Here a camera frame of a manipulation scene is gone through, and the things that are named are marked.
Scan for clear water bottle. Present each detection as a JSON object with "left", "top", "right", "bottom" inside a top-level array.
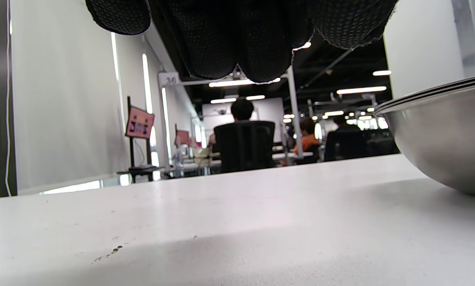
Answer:
[{"left": 174, "top": 137, "right": 183, "bottom": 177}]

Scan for white tag sign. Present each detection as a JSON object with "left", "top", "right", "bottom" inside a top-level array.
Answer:
[{"left": 159, "top": 72, "right": 180, "bottom": 86}]

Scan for black high-back office chair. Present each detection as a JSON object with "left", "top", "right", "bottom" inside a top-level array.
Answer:
[{"left": 213, "top": 120, "right": 276, "bottom": 173}]

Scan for ceiling light strips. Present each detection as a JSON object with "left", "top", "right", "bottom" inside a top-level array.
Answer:
[{"left": 209, "top": 42, "right": 392, "bottom": 104}]

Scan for black mesh office chair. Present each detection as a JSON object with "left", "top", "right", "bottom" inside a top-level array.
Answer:
[{"left": 324, "top": 126, "right": 367, "bottom": 161}]

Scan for small red display screen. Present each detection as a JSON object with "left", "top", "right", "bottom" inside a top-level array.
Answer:
[{"left": 174, "top": 124, "right": 192, "bottom": 147}]

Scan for person's left hand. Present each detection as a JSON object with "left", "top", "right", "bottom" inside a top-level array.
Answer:
[{"left": 85, "top": 0, "right": 399, "bottom": 83}]

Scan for black vertical post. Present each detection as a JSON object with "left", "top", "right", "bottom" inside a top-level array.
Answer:
[{"left": 0, "top": 0, "right": 18, "bottom": 198}]

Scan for grey rolling stand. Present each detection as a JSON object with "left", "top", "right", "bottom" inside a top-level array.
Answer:
[{"left": 117, "top": 97, "right": 164, "bottom": 184}]

